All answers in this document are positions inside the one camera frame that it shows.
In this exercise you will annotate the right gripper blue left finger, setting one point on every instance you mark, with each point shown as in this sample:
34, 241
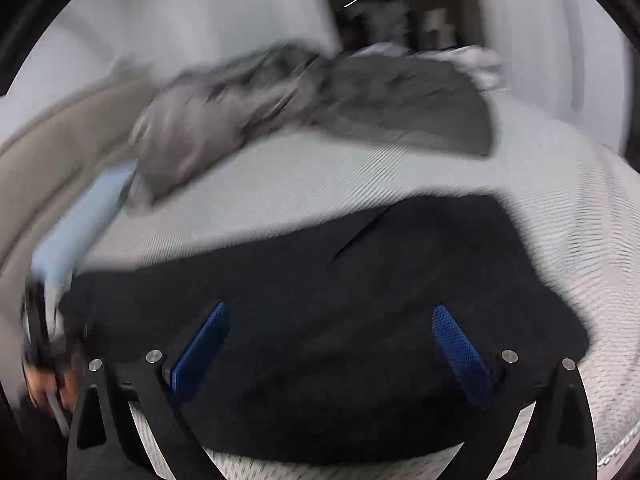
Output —
104, 440

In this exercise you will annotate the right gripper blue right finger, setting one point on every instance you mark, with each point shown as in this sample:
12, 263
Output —
558, 442

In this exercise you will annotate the black pants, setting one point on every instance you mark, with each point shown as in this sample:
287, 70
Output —
330, 359

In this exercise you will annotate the left hand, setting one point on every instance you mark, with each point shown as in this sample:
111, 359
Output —
41, 382

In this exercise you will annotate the light blue pillow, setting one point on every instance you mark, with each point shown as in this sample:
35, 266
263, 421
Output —
56, 256

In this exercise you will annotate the beige headboard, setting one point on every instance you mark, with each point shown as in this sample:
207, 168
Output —
44, 168

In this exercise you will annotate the white patterned mattress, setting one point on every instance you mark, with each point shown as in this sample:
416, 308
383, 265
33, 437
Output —
574, 203

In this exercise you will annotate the grey jacket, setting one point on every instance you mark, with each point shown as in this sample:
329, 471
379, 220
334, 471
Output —
203, 116

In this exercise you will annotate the white wardrobe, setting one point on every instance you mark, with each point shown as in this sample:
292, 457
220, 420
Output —
569, 58

